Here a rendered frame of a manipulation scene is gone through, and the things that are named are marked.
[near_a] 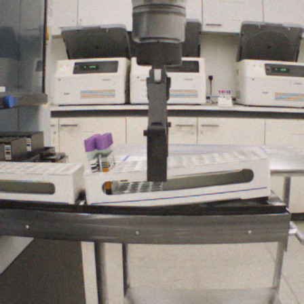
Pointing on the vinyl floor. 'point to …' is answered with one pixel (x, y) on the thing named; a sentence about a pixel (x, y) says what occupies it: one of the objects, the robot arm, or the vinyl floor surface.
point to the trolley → (212, 295)
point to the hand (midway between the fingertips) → (158, 165)
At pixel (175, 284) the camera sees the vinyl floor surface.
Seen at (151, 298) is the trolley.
